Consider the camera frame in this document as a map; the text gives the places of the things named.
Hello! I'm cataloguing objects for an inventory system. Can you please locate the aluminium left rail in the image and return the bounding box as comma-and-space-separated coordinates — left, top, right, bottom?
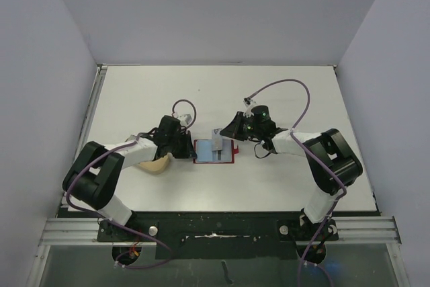
60, 63, 108, 207

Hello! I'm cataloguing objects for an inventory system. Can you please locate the beige oval tray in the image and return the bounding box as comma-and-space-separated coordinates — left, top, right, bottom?
121, 136, 172, 175

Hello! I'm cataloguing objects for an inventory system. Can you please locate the aluminium rail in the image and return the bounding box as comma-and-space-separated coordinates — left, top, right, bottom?
39, 216, 401, 246
60, 63, 108, 207

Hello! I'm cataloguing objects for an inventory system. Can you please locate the silver VIP card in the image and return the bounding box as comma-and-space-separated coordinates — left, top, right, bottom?
211, 128, 223, 151
214, 147, 232, 163

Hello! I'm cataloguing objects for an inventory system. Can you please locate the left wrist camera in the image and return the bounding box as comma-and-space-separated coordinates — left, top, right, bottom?
173, 113, 194, 127

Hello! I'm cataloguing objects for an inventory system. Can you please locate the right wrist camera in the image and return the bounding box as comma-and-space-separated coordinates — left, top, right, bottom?
243, 97, 257, 117

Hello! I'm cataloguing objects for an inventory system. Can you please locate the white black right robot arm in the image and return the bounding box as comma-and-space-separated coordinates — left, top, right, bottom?
220, 106, 363, 239

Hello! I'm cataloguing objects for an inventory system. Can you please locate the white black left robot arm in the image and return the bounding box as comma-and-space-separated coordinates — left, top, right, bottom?
62, 115, 197, 241

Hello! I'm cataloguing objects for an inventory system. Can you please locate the aluminium front rail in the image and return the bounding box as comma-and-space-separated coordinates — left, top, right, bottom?
39, 216, 401, 246

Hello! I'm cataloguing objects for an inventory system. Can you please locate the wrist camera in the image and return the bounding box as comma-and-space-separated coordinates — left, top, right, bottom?
243, 97, 257, 117
173, 113, 194, 127

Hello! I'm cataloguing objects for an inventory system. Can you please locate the red leather card holder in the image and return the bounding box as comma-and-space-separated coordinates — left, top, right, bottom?
193, 139, 239, 164

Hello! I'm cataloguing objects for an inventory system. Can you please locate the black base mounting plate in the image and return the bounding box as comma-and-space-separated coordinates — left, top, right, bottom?
97, 212, 339, 260

